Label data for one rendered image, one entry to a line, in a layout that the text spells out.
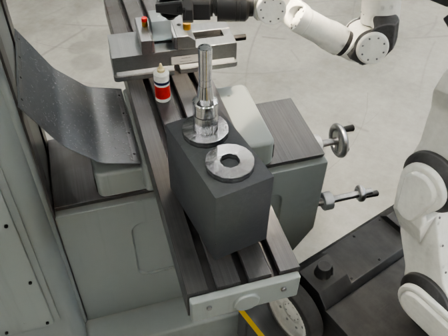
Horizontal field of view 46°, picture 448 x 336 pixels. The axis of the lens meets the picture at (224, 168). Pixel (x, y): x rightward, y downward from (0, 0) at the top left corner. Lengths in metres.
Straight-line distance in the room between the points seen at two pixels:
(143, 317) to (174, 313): 0.10
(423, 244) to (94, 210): 0.84
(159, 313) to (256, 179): 1.02
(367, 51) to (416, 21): 2.62
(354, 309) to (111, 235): 0.70
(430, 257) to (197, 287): 0.59
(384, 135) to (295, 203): 1.29
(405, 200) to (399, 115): 1.84
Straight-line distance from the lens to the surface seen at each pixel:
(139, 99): 1.43
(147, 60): 1.48
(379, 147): 2.82
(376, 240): 1.63
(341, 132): 1.74
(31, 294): 1.62
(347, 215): 2.46
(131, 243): 1.60
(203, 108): 0.96
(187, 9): 1.23
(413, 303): 1.41
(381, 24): 1.31
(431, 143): 1.19
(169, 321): 1.87
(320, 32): 1.30
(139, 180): 1.42
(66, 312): 1.74
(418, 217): 1.24
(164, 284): 1.82
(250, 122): 1.52
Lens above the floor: 1.84
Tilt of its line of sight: 46 degrees down
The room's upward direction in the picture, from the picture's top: 2 degrees clockwise
